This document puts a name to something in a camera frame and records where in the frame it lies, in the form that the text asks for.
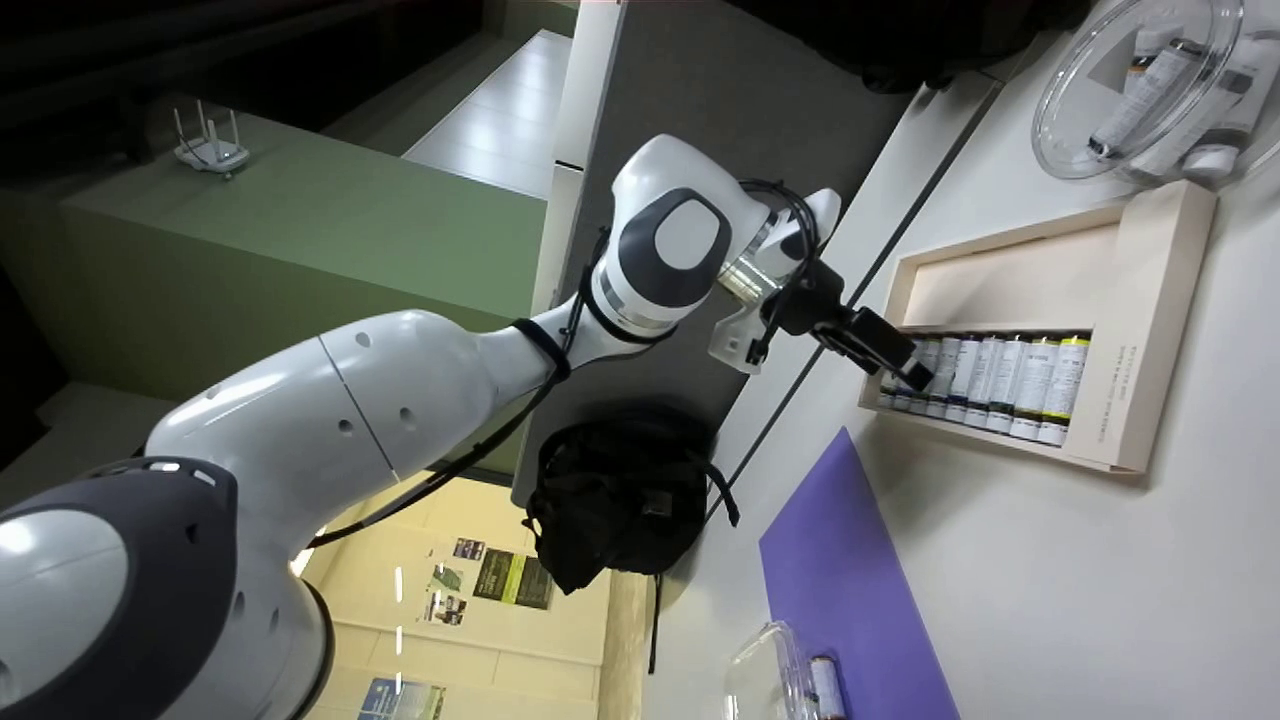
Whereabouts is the white plastic item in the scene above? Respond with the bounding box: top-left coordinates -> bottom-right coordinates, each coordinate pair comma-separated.
1173,35 -> 1280,182

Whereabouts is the green cabinet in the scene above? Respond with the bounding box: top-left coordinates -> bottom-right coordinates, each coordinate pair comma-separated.
57,112 -> 552,477

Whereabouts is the white wrist mounting bracket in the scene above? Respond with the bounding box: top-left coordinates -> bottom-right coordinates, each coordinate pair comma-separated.
706,182 -> 850,375

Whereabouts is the small clear plastic container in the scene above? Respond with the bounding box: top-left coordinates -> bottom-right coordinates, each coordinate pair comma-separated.
720,615 -> 853,720

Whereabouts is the blue picture poster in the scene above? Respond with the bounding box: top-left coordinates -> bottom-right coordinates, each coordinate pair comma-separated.
358,674 -> 449,720

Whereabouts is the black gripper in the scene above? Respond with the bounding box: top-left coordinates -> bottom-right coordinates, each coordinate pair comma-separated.
761,257 -> 939,398

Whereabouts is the purple mat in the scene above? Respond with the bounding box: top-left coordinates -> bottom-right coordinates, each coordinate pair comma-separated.
755,422 -> 963,720

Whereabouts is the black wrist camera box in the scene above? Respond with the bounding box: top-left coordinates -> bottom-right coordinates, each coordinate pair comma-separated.
813,302 -> 925,375

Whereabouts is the light wooden box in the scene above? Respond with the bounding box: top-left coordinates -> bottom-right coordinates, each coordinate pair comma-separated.
860,174 -> 1223,483

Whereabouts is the black backpack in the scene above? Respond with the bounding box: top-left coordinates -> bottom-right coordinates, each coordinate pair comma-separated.
521,403 -> 740,595

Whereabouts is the small white bottle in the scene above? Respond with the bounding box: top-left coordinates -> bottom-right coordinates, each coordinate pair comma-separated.
805,651 -> 853,720

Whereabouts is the dark wall poster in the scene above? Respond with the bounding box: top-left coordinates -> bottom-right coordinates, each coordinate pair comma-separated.
470,542 -> 552,612

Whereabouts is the white marker pen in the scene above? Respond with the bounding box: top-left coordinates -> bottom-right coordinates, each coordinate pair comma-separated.
1083,35 -> 1196,165

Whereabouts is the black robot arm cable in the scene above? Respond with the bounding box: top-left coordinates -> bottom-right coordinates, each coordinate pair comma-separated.
306,174 -> 823,550

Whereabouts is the small picture poster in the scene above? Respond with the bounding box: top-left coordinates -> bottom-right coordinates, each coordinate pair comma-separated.
425,583 -> 472,632

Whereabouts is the white paint bottle yellow band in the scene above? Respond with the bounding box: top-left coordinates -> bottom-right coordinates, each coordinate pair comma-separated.
1037,333 -> 1097,450

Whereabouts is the white wifi router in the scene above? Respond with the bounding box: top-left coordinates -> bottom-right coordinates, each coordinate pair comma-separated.
166,97 -> 258,181

